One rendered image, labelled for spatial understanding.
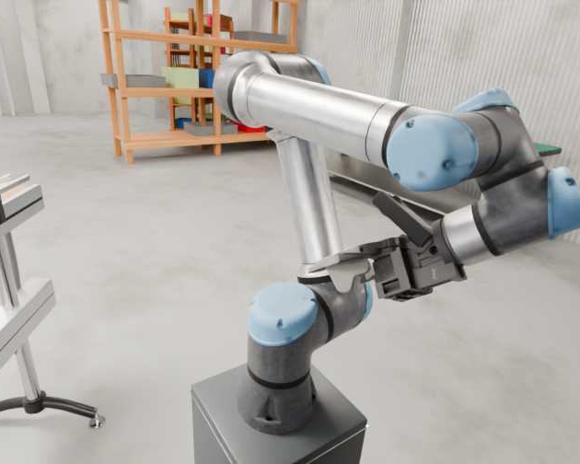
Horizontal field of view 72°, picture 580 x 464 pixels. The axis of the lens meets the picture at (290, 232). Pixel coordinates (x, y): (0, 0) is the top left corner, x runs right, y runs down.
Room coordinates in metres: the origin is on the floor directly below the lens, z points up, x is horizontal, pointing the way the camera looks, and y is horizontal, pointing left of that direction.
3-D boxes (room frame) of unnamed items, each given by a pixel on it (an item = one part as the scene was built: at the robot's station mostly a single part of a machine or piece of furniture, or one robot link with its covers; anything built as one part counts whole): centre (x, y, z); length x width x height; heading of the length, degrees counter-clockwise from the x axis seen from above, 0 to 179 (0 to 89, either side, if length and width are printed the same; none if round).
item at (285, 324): (0.59, 0.00, 0.96); 0.13 x 0.12 x 0.14; 134
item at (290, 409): (0.58, 0.00, 0.84); 0.15 x 0.15 x 0.10
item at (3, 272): (1.15, 0.94, 0.46); 0.09 x 0.09 x 0.77; 4
